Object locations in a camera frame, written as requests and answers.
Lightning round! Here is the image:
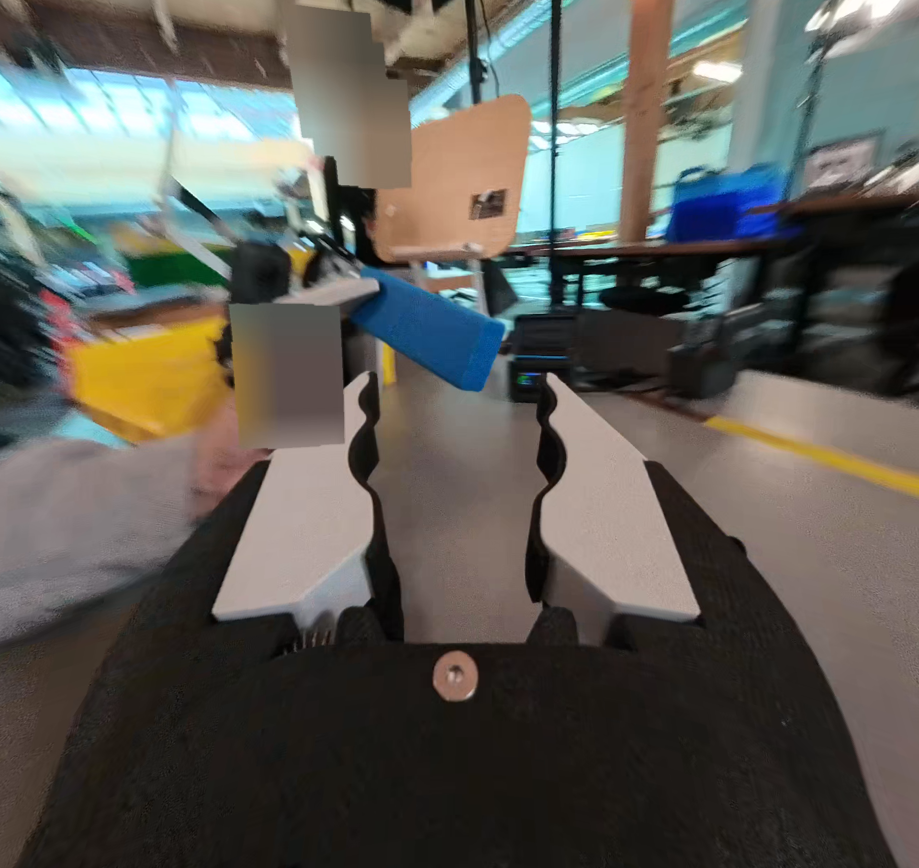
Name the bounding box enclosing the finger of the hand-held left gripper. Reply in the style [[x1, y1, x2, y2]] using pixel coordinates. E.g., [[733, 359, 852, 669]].
[[276, 276, 381, 308]]

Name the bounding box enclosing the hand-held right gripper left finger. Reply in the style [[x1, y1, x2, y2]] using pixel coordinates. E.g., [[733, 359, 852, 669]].
[[212, 371, 404, 635]]

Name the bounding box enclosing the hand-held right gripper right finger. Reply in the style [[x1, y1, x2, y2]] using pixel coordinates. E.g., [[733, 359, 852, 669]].
[[526, 371, 702, 635]]

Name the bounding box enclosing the blue rectangular block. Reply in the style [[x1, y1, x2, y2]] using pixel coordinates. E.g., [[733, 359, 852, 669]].
[[349, 267, 506, 392]]

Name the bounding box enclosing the yellow plastic bin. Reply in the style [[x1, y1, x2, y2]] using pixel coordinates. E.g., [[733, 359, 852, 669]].
[[65, 319, 234, 445]]

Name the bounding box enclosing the person's left hand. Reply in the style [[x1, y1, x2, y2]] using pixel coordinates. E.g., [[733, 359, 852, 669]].
[[190, 446, 274, 521]]

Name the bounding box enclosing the wooden panel with label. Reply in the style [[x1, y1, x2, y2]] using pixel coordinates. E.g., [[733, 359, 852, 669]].
[[375, 93, 533, 266]]

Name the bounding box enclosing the black charger box with display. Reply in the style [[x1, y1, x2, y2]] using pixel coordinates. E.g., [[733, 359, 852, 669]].
[[511, 314, 577, 404]]

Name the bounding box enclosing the yellow tape strip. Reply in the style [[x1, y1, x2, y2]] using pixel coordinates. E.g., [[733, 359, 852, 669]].
[[706, 414, 919, 497]]

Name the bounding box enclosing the black floor lamp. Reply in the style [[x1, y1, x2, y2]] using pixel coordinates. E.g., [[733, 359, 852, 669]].
[[510, 0, 609, 309]]

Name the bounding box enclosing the blue plastic bin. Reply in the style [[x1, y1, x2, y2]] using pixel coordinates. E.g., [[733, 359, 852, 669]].
[[668, 163, 788, 245]]

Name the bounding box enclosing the studio light on stand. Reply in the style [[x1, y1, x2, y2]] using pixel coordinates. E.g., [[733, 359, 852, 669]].
[[785, 0, 919, 203]]

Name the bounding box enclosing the wooden post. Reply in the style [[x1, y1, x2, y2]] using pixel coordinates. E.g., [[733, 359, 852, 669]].
[[619, 0, 681, 246]]

